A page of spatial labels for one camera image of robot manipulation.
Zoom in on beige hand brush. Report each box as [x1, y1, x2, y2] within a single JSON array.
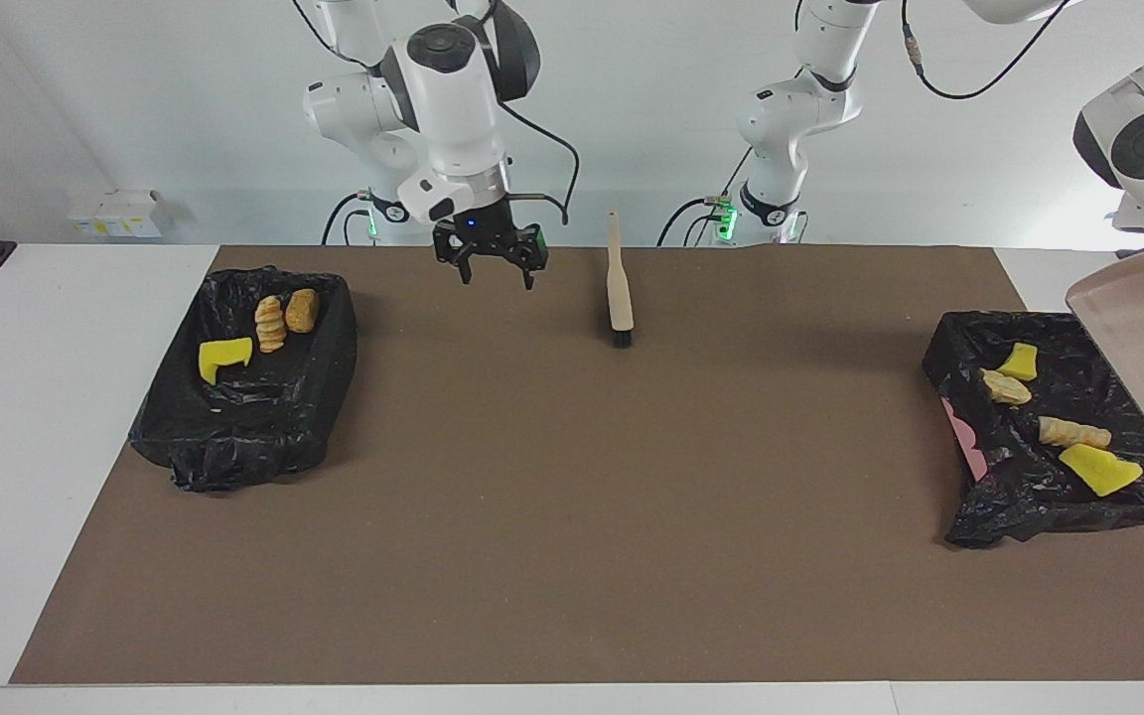
[[606, 210, 635, 349]]

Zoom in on brown bread roll toy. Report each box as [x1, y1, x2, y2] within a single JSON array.
[[285, 288, 321, 334]]

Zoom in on striped croissant toy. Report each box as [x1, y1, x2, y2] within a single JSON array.
[[254, 295, 288, 355]]

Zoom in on notched yellow sponge piece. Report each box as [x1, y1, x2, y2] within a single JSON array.
[[198, 337, 255, 386]]

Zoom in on pale dumpling toy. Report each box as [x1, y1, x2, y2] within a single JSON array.
[[979, 367, 1034, 407], [1038, 415, 1113, 451]]

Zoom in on green yellow sponge piece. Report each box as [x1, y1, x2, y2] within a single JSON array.
[[995, 342, 1041, 382]]

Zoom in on wedge yellow sponge piece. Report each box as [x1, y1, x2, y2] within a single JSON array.
[[1059, 443, 1144, 498]]

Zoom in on black bagged bin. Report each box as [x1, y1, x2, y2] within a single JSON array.
[[128, 265, 358, 494]]

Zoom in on left black trash bag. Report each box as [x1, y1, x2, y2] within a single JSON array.
[[922, 310, 1144, 549]]

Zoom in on brown table mat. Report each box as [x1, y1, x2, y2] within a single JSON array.
[[9, 245, 1144, 686]]

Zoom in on white cardboard box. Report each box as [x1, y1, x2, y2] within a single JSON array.
[[68, 189, 164, 239]]

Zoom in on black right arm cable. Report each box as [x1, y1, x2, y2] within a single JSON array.
[[292, 0, 582, 227]]

